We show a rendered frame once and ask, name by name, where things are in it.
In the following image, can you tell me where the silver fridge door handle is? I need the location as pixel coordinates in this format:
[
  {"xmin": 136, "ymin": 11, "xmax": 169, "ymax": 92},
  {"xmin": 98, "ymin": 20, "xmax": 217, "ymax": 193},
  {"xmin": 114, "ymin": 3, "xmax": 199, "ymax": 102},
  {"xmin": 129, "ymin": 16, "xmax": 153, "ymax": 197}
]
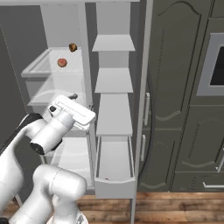
[
  {"xmin": 140, "ymin": 134, "xmax": 147, "ymax": 162},
  {"xmin": 144, "ymin": 92, "xmax": 151, "ymax": 127}
]

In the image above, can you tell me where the silver drawer handle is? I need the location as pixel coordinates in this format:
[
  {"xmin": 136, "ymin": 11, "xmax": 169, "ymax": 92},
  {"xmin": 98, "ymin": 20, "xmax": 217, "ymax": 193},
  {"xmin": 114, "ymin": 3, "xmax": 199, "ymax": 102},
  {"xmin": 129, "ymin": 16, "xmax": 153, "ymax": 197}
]
[{"xmin": 202, "ymin": 181, "xmax": 224, "ymax": 190}]

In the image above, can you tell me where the tall dark grey cabinet door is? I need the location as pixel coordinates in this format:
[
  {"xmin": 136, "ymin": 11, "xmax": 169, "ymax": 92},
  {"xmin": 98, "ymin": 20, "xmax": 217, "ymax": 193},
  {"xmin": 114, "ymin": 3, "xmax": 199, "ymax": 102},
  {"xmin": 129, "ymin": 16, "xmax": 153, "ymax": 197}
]
[{"xmin": 138, "ymin": 0, "xmax": 213, "ymax": 193}]

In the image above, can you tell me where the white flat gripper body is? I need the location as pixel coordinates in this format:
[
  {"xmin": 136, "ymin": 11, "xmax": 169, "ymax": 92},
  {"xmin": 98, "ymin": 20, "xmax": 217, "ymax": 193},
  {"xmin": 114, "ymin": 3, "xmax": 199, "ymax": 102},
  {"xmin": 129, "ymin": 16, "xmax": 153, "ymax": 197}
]
[{"xmin": 53, "ymin": 94, "xmax": 97, "ymax": 131}]

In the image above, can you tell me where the clear glass fridge shelf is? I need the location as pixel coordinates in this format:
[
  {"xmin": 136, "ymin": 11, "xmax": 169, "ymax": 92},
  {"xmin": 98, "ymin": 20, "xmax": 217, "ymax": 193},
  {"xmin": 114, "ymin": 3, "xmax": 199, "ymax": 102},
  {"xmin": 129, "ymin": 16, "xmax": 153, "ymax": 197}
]
[
  {"xmin": 20, "ymin": 47, "xmax": 86, "ymax": 79},
  {"xmin": 26, "ymin": 73, "xmax": 88, "ymax": 108}
]

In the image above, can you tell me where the white open fridge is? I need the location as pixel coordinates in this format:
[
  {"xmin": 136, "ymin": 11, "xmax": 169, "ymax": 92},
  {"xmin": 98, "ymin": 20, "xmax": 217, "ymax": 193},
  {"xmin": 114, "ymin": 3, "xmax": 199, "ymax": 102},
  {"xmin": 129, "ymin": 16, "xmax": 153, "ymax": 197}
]
[{"xmin": 20, "ymin": 0, "xmax": 141, "ymax": 224}]

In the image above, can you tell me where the light grey fridge door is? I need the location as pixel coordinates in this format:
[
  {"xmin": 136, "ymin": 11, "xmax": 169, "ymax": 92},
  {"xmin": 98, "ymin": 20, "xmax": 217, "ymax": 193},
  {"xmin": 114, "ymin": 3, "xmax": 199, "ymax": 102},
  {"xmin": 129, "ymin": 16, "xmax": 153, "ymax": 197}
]
[{"xmin": 129, "ymin": 0, "xmax": 155, "ymax": 224}]

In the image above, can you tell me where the dark grey cabinet drawer front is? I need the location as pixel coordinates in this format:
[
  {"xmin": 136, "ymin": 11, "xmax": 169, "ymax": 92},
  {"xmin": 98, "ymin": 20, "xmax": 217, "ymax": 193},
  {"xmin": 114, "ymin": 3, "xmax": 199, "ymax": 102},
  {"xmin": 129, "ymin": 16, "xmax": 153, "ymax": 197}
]
[{"xmin": 170, "ymin": 171, "xmax": 224, "ymax": 193}]

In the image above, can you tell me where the brown-yellow mango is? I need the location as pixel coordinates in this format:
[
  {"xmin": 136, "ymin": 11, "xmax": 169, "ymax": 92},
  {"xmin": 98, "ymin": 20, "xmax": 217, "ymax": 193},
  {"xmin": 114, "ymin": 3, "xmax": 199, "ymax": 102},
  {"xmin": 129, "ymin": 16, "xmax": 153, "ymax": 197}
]
[{"xmin": 68, "ymin": 42, "xmax": 79, "ymax": 53}]

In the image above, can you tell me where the silver cabinet door handle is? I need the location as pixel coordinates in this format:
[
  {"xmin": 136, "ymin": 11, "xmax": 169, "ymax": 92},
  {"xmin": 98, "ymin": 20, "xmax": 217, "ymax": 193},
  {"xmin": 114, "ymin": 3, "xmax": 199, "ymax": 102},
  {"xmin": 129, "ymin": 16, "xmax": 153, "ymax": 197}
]
[{"xmin": 215, "ymin": 148, "xmax": 224, "ymax": 173}]

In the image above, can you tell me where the silver built-in oven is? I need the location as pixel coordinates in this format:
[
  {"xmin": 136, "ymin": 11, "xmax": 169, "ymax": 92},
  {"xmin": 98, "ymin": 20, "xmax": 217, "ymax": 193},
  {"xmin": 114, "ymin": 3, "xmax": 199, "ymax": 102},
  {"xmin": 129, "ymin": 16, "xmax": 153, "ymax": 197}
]
[{"xmin": 195, "ymin": 32, "xmax": 224, "ymax": 97}]

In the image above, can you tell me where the white freezer drawer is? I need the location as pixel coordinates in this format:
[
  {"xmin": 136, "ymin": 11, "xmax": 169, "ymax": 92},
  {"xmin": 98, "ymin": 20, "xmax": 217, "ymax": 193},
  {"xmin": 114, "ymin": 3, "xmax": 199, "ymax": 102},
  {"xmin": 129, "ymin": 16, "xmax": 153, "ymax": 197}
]
[{"xmin": 94, "ymin": 135, "xmax": 137, "ymax": 200}]

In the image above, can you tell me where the small dark grey cabinet door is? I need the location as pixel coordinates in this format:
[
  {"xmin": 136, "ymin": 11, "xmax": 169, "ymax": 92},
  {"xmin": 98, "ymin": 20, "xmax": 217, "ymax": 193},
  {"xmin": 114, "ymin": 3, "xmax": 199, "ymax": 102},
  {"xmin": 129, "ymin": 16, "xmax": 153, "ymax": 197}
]
[{"xmin": 210, "ymin": 0, "xmax": 224, "ymax": 19}]

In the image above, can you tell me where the dark grey fridge door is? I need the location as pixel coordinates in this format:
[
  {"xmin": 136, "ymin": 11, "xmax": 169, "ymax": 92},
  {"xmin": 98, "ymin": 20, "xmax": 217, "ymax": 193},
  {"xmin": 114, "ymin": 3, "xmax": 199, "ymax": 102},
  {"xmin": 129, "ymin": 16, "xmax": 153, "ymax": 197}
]
[{"xmin": 0, "ymin": 5, "xmax": 42, "ymax": 152}]

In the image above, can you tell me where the white freezer shelf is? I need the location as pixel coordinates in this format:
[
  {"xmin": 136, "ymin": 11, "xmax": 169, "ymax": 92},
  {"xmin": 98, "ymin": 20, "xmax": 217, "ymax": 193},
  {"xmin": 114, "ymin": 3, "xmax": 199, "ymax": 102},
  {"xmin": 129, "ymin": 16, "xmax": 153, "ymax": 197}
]
[
  {"xmin": 94, "ymin": 67, "xmax": 135, "ymax": 95},
  {"xmin": 91, "ymin": 34, "xmax": 137, "ymax": 53},
  {"xmin": 95, "ymin": 93, "xmax": 134, "ymax": 137}
]

